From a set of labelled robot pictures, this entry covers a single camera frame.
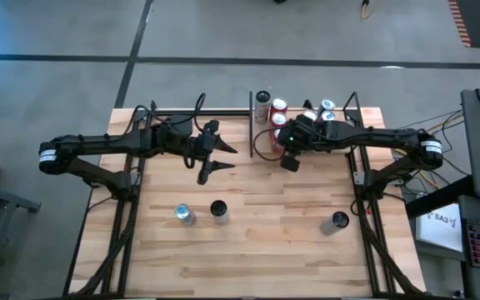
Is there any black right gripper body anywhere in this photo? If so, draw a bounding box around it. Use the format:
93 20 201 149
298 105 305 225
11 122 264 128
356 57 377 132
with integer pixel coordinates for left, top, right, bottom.
286 122 337 153

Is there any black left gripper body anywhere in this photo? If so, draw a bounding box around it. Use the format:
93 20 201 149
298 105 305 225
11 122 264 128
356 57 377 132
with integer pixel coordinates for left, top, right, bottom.
190 132 219 163

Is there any red Fanta strawberry can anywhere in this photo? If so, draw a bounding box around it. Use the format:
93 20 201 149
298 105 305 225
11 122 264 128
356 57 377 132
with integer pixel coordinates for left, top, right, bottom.
269 97 289 114
271 128 287 154

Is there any white Celsius can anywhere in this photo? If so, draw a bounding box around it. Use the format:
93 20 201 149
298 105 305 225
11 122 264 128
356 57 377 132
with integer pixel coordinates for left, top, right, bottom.
209 199 230 227
321 211 350 238
254 90 273 125

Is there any white paper sign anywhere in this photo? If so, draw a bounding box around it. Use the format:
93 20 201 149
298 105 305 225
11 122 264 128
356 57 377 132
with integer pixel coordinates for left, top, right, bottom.
414 202 464 253

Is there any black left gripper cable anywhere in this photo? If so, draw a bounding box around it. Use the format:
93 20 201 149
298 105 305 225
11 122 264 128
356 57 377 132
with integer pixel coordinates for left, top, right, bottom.
122 92 208 170

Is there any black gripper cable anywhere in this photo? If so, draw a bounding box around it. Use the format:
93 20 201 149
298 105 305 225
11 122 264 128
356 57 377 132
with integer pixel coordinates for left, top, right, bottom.
122 92 208 170
252 127 286 163

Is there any black aluminium table frame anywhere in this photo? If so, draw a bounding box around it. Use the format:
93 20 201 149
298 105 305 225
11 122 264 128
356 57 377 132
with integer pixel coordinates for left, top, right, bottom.
62 106 428 300

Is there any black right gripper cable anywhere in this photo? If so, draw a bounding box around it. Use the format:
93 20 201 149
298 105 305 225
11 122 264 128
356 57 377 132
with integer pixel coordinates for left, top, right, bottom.
252 127 286 163

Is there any black base cable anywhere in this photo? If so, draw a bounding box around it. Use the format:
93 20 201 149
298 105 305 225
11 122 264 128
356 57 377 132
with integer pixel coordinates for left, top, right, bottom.
347 198 365 216

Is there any yellow floor cable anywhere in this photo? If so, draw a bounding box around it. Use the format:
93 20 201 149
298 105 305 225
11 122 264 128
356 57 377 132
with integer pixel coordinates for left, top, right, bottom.
414 164 441 191

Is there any yellow extension cable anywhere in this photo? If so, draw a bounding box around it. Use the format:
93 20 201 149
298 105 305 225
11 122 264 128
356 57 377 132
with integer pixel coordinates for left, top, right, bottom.
359 0 377 21

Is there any black floor cable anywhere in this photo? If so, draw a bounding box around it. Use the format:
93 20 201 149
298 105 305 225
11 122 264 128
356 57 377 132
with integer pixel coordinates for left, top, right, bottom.
397 108 474 176

